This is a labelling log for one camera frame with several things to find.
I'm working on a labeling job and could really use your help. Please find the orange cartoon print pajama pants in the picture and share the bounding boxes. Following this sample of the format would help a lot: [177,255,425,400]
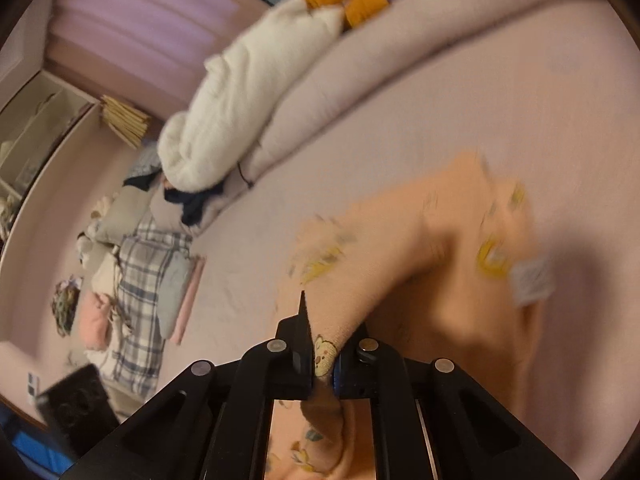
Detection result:
[266,153,550,479]

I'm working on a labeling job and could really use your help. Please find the plaid pillow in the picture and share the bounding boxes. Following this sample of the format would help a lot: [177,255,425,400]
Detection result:
[114,212,192,400]

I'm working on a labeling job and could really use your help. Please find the pink crumpled garment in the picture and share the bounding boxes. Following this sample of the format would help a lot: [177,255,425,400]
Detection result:
[78,292,113,351]

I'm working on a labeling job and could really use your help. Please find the patterned fabric bundle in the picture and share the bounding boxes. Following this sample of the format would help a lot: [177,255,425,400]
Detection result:
[51,275,84,337]

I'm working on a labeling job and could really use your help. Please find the folded grey garment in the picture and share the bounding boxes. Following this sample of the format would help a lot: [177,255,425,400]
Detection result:
[157,252,196,340]

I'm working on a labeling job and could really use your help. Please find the folded pink garment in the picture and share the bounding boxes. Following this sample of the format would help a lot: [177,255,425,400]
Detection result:
[169,257,206,346]

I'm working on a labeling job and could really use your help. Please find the small panda plush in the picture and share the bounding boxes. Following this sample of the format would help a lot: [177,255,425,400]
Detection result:
[75,232,94,269]

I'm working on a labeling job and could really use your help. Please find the grey pillow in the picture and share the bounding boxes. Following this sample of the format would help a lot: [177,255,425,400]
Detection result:
[96,185,154,246]

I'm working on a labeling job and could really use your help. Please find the dark navy garment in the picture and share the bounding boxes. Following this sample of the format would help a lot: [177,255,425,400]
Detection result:
[164,181,224,226]

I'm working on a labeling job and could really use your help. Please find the striped blue pillow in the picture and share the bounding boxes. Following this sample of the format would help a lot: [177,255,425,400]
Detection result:
[122,142,162,192]

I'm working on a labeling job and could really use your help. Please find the white goose plush toy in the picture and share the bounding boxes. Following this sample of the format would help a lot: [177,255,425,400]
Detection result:
[157,0,390,193]

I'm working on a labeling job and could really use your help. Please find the straw tassel hanging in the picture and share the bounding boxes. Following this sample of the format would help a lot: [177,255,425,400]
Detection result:
[101,94,151,150]

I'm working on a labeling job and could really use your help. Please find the pink curtain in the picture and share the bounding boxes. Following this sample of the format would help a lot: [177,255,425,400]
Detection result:
[46,0,268,119]

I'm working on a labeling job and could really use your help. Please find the mauve rolled duvet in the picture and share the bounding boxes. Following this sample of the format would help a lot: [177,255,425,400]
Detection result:
[151,0,555,236]

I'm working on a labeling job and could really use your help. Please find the cream wall shelf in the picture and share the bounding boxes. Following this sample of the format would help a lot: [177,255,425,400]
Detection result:
[1,70,98,244]

